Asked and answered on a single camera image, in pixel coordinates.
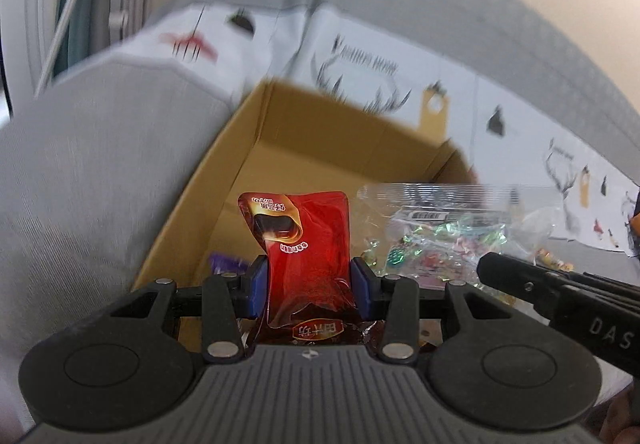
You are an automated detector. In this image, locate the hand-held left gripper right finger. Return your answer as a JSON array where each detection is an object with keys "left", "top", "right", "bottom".
[{"left": 351, "top": 257, "right": 521, "bottom": 366}]

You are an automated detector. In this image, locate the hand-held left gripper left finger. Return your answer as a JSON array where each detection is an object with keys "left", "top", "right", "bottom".
[{"left": 107, "top": 255, "right": 267, "bottom": 366}]

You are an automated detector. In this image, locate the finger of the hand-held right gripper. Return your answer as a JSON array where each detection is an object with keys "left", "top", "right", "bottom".
[{"left": 476, "top": 252, "right": 561, "bottom": 319}]

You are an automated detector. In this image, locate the purple chocolate wrapper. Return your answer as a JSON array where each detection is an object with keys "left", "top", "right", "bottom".
[{"left": 209, "top": 251, "right": 251, "bottom": 275}]

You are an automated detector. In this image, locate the glossy red snack pouch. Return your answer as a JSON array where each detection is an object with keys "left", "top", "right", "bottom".
[{"left": 236, "top": 190, "right": 373, "bottom": 350}]

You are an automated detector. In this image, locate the clear bag of colourful candies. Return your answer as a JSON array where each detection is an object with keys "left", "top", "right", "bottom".
[{"left": 350, "top": 182, "right": 566, "bottom": 305}]

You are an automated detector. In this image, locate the brown cardboard box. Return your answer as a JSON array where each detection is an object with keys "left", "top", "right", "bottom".
[{"left": 131, "top": 78, "right": 478, "bottom": 355}]

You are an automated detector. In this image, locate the gold candy wrapper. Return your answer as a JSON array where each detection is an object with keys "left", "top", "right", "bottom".
[{"left": 537, "top": 249, "right": 576, "bottom": 272}]

